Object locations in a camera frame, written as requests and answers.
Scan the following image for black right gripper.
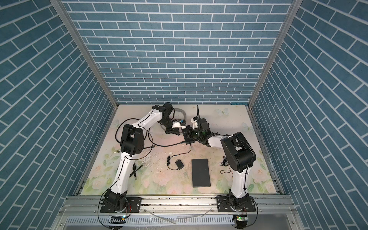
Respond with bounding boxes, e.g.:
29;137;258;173
182;127;203;141

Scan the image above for long black ethernet cable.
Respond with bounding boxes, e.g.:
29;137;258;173
147;127;186;148

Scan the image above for black power adapter with cord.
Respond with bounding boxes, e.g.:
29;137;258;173
167;144;192;171

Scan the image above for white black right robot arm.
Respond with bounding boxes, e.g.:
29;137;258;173
182;117;256;200

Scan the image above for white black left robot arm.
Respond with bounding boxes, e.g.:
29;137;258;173
104;103;181;205

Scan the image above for large flat black box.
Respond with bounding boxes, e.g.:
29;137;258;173
191;159;211;188

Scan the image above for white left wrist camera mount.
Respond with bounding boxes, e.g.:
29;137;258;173
172;119;186;128

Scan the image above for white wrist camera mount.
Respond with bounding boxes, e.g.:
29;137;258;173
191;117;198;129
172;119;186;128

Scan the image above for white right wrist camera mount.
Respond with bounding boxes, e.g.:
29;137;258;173
191;117;198;129

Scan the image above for black ethernet cable loop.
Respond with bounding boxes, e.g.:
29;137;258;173
114;118;157;153

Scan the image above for thin black wire tangle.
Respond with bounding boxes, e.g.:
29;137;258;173
217;155;235;185

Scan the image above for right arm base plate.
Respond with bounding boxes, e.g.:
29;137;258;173
216;194;256;212

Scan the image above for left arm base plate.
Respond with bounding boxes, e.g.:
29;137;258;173
99;197;142;214

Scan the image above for aluminium front rail frame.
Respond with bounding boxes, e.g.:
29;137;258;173
52;194;303;230

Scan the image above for aluminium corner post right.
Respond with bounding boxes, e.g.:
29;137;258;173
248;0;302;108

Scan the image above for aluminium corner post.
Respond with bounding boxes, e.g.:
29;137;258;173
248;0;302;108
50;0;118;108

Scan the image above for aluminium corner post left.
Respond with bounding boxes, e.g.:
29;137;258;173
50;0;118;108

